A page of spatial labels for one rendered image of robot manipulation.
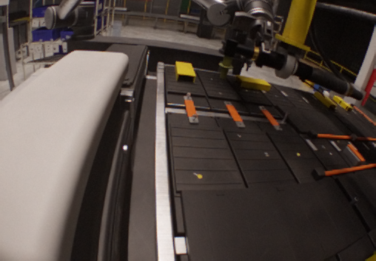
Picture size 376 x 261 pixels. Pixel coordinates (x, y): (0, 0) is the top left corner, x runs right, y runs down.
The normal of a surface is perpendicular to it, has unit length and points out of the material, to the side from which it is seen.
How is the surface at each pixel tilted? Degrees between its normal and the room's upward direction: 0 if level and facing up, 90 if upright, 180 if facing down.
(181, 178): 0
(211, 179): 0
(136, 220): 0
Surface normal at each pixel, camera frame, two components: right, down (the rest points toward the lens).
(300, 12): -0.15, 0.51
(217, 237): 0.19, -0.82
